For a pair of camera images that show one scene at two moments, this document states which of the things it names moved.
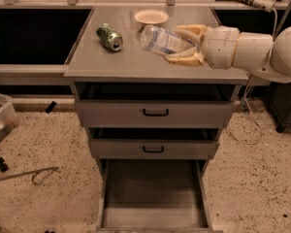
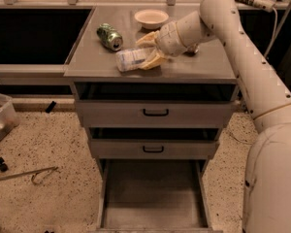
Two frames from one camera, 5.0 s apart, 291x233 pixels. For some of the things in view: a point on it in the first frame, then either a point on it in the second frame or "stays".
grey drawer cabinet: (154, 125) stays
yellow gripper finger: (193, 31) → (148, 40)
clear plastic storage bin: (4, 117) stays
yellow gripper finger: (193, 57) → (156, 60)
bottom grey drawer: (154, 196) stays
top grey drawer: (152, 105) stays
